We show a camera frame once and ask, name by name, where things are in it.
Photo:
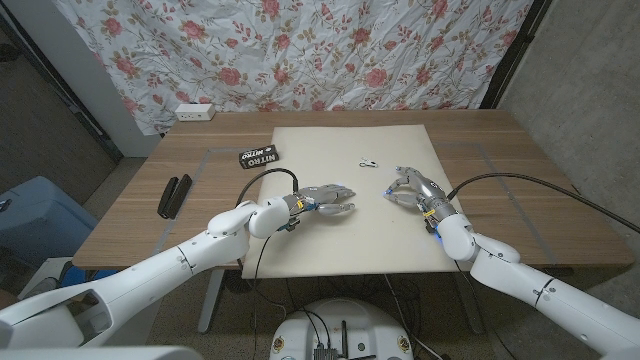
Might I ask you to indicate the black backdrop stand pole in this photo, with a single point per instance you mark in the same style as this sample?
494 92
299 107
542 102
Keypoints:
515 55

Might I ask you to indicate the white power strip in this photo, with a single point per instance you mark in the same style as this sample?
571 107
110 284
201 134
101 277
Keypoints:
195 111

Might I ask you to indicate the white table leg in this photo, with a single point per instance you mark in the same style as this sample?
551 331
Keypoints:
210 300

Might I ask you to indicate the blue plastic bin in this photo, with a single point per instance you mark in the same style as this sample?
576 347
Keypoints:
40 220

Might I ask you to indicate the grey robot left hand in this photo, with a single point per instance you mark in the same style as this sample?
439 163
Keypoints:
325 197

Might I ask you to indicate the black stapler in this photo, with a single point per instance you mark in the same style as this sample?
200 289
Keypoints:
172 197

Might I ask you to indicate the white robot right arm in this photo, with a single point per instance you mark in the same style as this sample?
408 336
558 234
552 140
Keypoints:
540 295

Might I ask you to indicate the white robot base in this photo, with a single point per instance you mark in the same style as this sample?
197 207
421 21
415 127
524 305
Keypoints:
360 325

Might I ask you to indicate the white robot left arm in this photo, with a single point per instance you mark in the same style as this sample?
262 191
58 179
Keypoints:
165 270

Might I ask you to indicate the grey table leg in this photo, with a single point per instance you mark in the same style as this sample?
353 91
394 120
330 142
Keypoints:
470 310

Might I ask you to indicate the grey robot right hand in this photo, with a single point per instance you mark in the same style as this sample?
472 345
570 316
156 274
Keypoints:
430 195

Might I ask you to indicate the white robot torso edge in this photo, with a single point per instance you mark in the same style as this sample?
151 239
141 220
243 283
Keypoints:
100 353

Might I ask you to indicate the small white metal clip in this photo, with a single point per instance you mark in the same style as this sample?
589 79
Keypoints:
367 162

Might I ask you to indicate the black Nitro box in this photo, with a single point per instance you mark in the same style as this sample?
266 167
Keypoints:
259 156

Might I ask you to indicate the black round disc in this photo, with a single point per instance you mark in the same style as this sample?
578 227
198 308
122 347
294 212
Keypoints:
247 286

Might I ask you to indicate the floral backdrop cloth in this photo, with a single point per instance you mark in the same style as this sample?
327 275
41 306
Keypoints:
300 50

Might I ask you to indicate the cream foam board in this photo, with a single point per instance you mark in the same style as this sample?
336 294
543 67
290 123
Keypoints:
350 240

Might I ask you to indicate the blue fabric item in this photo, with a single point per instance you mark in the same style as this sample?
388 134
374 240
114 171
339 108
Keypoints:
74 274

